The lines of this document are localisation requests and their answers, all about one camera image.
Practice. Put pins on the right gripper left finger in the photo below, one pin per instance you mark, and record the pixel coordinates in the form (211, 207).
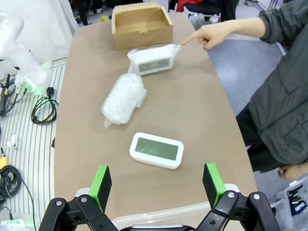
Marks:
(98, 190)

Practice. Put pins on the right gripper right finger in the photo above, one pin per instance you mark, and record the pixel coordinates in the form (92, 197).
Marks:
(213, 187)

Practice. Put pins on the unwrapped white digital clock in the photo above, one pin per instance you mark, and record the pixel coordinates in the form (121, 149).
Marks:
(156, 149)

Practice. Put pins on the thickly bubble-wrapped white clock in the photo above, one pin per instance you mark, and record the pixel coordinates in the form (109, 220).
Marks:
(122, 101)

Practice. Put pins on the bubble-wrapped clock with visible display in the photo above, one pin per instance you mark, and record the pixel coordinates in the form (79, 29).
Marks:
(154, 57)

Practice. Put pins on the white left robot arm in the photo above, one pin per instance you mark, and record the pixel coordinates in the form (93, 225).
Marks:
(14, 55)

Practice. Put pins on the person's right forearm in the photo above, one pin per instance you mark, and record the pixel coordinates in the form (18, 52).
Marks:
(245, 26)

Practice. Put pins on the person's left hand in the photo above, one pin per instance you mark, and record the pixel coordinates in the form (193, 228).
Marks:
(293, 172)

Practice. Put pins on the person's right hand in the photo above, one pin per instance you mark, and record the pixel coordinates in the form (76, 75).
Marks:
(214, 34)

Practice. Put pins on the clear plastic container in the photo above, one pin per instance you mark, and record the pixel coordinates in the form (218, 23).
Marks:
(154, 216)

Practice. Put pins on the clear plastic storage bin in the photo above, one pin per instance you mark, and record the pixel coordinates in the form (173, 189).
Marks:
(288, 204)

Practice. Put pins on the white device with green light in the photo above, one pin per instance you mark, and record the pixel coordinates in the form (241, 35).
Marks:
(14, 224)

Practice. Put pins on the small white plastic clip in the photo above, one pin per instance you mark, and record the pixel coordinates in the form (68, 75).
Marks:
(13, 141)

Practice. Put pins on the yellow connector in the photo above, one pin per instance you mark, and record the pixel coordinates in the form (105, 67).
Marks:
(3, 162)

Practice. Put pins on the person in grey jacket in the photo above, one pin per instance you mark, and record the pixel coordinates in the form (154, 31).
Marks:
(284, 96)

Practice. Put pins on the open brown cardboard box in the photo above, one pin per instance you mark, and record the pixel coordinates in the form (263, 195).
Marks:
(142, 38)

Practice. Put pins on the yellow-green object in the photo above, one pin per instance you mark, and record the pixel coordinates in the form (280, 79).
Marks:
(104, 18)

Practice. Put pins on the bystander in black trousers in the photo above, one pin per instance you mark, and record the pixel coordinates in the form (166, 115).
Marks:
(228, 9)

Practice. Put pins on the red cloth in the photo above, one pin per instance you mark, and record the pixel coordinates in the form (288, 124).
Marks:
(183, 4)

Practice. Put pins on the slotted aluminium base plate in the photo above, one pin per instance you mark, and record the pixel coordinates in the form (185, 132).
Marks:
(36, 149)

